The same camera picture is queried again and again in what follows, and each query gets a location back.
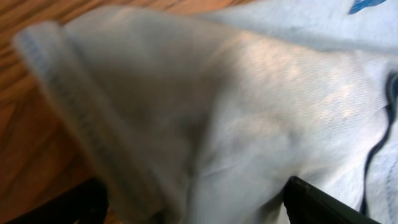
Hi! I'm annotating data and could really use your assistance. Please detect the light blue t-shirt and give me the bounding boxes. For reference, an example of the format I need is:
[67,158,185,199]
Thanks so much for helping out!
[14,1,397,224]

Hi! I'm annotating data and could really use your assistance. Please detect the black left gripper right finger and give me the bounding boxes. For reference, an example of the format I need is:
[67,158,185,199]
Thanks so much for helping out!
[283,177,379,224]

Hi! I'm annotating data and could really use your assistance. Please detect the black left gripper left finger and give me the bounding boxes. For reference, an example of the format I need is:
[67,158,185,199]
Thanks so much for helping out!
[6,178,109,224]

